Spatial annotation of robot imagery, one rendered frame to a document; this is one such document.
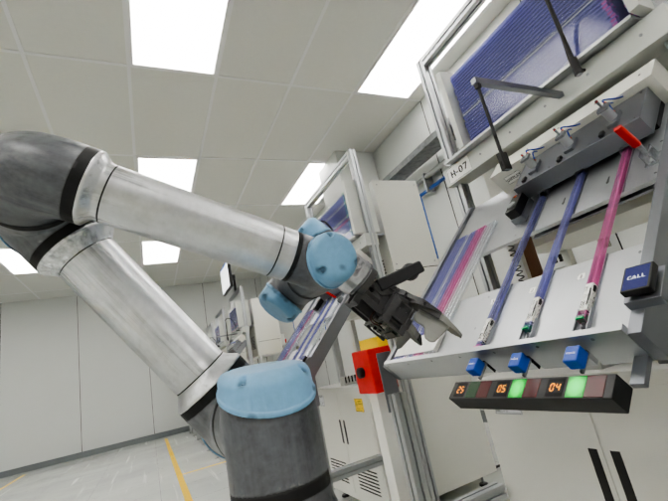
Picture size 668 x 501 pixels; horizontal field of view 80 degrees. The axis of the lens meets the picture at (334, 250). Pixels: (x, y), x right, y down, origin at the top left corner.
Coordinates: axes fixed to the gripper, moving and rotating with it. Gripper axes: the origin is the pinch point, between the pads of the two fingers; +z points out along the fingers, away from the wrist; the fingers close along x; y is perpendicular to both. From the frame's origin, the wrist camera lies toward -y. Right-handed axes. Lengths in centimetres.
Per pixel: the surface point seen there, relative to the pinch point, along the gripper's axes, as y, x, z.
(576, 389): 5.0, 22.5, 10.8
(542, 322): -8.8, 13.2, 9.9
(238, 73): -170, -183, -146
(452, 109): -91, -25, -20
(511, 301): -16.7, 2.8, 9.9
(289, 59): -196, -162, -122
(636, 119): -56, 27, 4
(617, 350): -2.3, 26.7, 11.9
